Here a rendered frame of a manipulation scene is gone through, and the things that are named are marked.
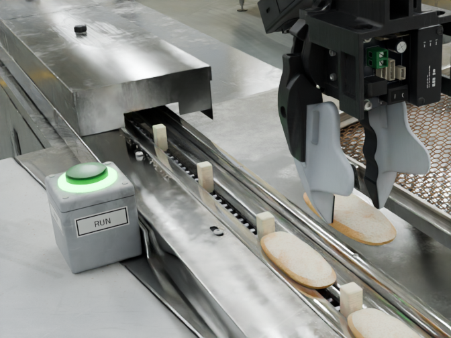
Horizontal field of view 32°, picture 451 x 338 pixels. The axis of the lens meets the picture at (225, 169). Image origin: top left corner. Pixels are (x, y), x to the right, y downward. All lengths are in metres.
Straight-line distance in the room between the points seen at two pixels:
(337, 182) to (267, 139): 0.50
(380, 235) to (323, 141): 0.08
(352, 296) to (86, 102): 0.47
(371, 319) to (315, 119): 0.15
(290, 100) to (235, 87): 0.73
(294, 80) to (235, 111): 0.61
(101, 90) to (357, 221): 0.48
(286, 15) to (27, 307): 0.34
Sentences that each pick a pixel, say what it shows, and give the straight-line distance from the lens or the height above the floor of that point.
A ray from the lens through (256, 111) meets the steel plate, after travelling 1.11.
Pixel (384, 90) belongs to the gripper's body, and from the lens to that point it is 0.47.
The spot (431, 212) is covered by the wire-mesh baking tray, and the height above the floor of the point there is 0.89.
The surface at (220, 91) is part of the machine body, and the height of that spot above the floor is 0.82.
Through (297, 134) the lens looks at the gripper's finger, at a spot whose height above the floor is 1.00.
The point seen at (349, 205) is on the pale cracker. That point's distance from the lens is 0.57.
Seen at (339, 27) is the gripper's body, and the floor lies 1.08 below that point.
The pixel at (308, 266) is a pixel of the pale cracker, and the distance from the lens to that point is 0.64.
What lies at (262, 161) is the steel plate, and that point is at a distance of 0.94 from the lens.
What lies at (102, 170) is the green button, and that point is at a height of 0.91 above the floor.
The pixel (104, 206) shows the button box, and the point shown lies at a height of 0.88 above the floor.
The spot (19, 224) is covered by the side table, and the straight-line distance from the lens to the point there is 0.86.
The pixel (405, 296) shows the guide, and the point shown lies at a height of 0.86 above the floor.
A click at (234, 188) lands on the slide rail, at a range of 0.80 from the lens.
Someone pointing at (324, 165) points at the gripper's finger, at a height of 0.98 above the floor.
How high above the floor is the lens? 1.18
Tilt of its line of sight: 23 degrees down
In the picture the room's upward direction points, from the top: 5 degrees counter-clockwise
